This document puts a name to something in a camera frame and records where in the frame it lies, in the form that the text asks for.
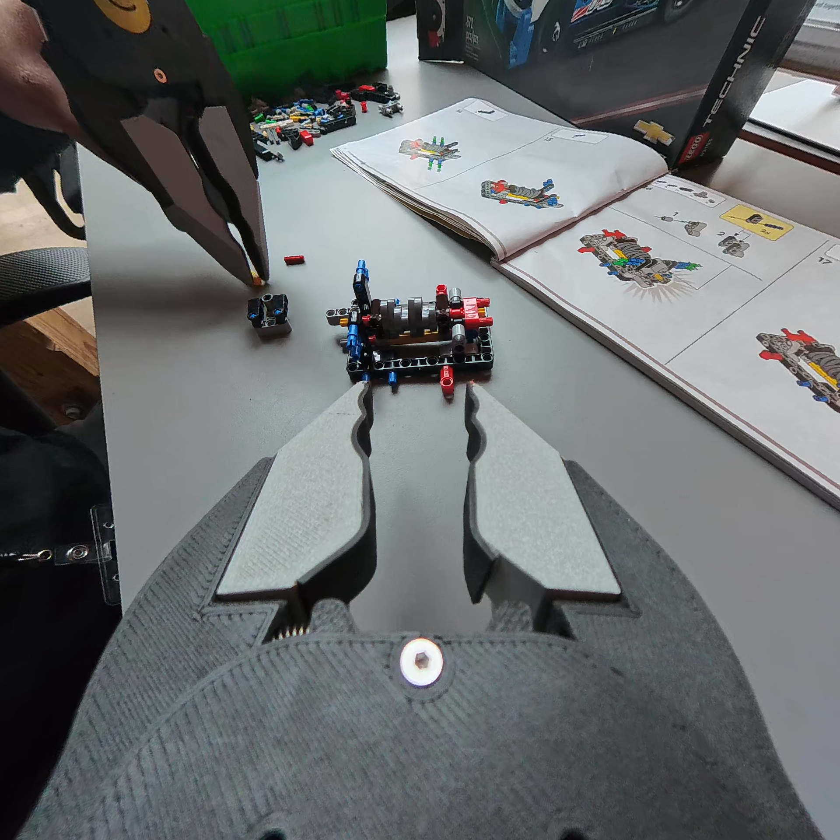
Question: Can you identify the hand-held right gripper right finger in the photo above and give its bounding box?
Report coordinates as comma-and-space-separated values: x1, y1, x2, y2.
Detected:
462, 384, 623, 605

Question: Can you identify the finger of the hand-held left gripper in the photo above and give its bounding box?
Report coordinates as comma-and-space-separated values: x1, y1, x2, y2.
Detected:
199, 105, 271, 281
122, 113, 261, 287

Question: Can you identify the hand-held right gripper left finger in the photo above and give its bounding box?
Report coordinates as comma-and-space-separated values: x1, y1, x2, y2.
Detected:
215, 382, 379, 601

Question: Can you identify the lego chassis assembly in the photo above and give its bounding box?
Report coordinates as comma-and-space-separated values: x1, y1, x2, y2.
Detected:
326, 260, 495, 396

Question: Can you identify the pile of loose lego parts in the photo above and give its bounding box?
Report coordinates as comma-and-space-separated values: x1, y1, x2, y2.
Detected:
249, 82, 405, 162

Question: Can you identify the lego instruction booklet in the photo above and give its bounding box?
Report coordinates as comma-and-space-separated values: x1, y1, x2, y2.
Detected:
330, 98, 840, 511

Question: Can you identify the lego set box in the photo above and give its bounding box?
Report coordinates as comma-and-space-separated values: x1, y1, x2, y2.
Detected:
416, 0, 818, 173

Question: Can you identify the person's left hand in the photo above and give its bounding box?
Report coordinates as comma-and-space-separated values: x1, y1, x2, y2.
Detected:
0, 0, 84, 137

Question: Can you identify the green plastic bin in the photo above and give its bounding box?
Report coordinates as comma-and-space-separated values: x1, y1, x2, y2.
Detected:
185, 0, 389, 104

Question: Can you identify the black chair armrest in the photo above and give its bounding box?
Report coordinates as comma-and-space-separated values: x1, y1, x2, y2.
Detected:
0, 247, 93, 327

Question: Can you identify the wooden table leg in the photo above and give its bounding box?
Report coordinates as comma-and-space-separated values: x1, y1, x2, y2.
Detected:
0, 307, 103, 425

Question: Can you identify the metal badge clip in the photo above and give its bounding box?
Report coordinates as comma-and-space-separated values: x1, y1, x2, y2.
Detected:
18, 504, 123, 606

